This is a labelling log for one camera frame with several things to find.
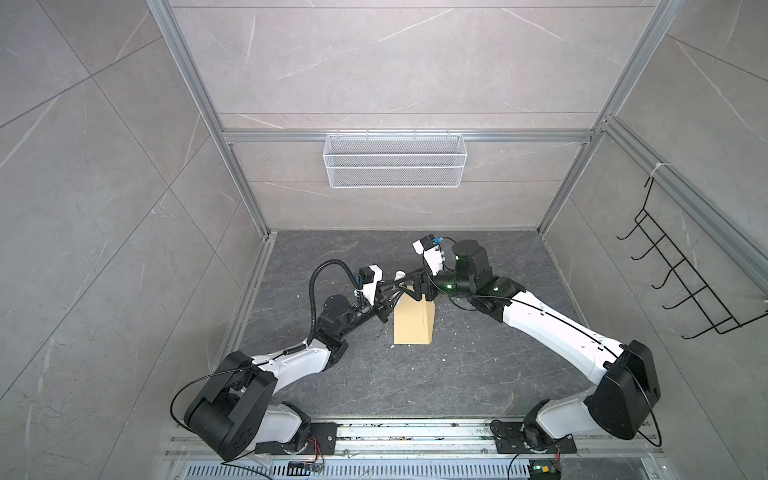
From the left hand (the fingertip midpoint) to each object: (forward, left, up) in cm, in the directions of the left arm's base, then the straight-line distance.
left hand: (402, 279), depth 75 cm
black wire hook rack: (-12, -63, +9) cm, 64 cm away
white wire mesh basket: (+46, 0, +5) cm, 47 cm away
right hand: (0, 0, +1) cm, 1 cm away
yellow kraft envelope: (+1, -5, -25) cm, 26 cm away
